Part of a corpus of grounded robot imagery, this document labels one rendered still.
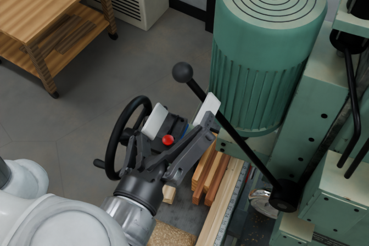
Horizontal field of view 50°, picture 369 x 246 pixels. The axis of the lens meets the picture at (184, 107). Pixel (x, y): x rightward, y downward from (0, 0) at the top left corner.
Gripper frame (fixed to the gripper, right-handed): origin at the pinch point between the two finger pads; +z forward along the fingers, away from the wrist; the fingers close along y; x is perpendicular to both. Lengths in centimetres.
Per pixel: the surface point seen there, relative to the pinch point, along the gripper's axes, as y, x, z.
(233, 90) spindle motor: 6.4, -3.5, 6.0
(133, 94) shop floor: -139, -55, 77
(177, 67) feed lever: 6.8, 9.2, -0.4
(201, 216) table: -23.0, -35.7, -4.1
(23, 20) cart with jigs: -140, 17, 65
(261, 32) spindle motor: 19.1, 6.7, 5.8
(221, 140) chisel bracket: -13.3, -23.0, 10.3
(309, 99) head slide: 18.0, -10.0, 7.3
